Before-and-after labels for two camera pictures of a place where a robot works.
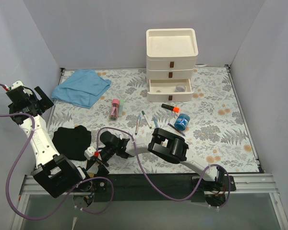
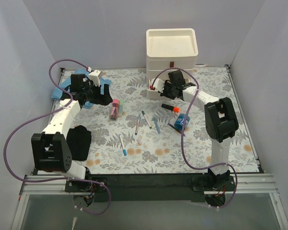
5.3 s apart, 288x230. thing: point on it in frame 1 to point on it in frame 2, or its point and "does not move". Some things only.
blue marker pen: x=156 y=124 does not move
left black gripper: x=38 y=100 to x=97 y=95
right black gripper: x=101 y=158 to x=167 y=89
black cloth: x=72 y=143 does not move
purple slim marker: x=138 y=121 does not move
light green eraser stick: x=120 y=108 does not move
